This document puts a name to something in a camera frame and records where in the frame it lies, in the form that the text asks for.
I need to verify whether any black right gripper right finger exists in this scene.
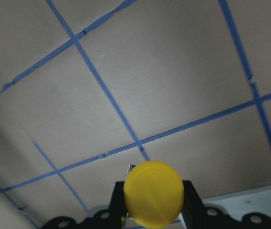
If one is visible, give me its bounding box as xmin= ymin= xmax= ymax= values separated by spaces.
xmin=179 ymin=180 xmax=206 ymax=229

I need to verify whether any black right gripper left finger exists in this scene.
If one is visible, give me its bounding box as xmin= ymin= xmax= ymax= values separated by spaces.
xmin=109 ymin=181 xmax=127 ymax=229

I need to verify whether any yellow push button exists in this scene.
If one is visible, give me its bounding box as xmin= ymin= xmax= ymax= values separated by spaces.
xmin=123 ymin=161 xmax=184 ymax=229

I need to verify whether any brown paper table cover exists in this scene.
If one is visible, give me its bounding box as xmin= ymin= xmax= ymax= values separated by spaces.
xmin=0 ymin=0 xmax=271 ymax=229

